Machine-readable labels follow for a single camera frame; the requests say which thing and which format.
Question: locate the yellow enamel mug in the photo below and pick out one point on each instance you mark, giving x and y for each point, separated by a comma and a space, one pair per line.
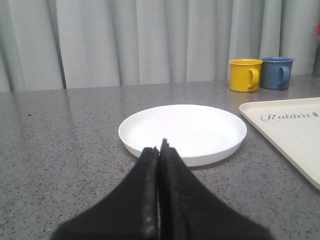
245, 75

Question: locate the blue enamel mug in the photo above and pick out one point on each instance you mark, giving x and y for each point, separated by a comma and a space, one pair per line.
276, 72

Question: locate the cream rabbit print tray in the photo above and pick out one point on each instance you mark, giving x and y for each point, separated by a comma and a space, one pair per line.
293, 127

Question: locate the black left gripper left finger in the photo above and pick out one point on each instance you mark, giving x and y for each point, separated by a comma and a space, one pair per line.
129, 212

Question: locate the white round plate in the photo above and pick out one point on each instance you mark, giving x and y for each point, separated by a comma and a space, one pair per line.
201, 135

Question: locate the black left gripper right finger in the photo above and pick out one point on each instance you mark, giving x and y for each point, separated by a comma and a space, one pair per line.
189, 211

